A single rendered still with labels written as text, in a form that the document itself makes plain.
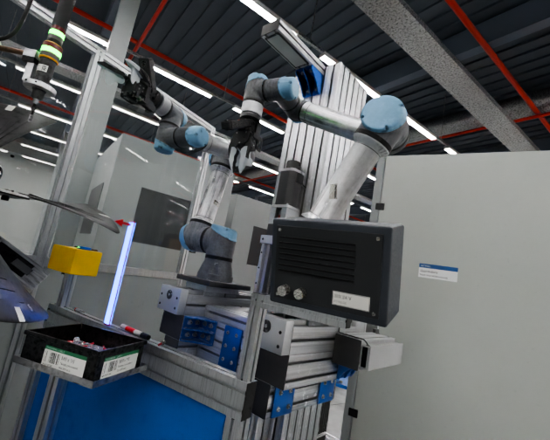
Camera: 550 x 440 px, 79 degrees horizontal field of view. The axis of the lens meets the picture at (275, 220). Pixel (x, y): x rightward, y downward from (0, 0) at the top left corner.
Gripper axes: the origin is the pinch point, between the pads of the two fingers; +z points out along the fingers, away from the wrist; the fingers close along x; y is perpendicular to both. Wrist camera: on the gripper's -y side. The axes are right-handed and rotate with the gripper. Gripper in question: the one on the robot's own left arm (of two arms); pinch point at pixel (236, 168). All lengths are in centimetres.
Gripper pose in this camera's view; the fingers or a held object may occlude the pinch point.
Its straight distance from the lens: 114.5
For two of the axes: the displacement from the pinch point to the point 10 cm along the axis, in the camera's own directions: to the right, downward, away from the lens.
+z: -1.8, 9.7, -1.6
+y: 5.0, 2.3, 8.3
